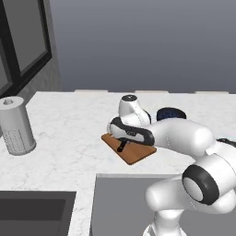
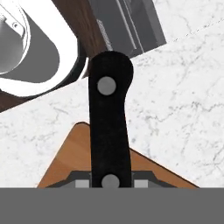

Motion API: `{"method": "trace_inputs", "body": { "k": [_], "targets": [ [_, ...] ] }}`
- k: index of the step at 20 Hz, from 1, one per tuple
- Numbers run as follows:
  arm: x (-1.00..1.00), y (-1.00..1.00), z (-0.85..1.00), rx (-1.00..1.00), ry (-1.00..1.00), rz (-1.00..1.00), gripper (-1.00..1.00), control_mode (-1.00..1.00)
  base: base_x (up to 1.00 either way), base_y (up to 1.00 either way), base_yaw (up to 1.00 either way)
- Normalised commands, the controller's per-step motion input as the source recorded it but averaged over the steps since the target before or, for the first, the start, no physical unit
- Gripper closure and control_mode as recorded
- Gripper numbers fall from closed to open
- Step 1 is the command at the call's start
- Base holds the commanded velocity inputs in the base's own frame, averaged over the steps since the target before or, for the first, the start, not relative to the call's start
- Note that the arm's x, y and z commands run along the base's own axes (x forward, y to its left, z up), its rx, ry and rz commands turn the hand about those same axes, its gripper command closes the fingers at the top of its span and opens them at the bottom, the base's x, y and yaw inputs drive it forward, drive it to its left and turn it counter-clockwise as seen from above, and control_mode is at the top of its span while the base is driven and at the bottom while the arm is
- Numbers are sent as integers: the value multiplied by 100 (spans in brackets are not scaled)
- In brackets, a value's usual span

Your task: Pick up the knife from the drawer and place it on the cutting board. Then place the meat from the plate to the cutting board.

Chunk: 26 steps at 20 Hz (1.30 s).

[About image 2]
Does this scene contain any grey open drawer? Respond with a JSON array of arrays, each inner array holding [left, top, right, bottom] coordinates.
[[87, 0, 167, 60]]

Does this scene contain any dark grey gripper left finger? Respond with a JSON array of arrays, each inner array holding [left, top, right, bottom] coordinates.
[[46, 171, 93, 189]]

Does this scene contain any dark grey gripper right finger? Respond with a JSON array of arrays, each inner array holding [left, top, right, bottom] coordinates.
[[129, 171, 178, 189]]

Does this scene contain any wooden cutting board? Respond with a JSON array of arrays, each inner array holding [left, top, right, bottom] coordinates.
[[37, 121, 200, 189]]

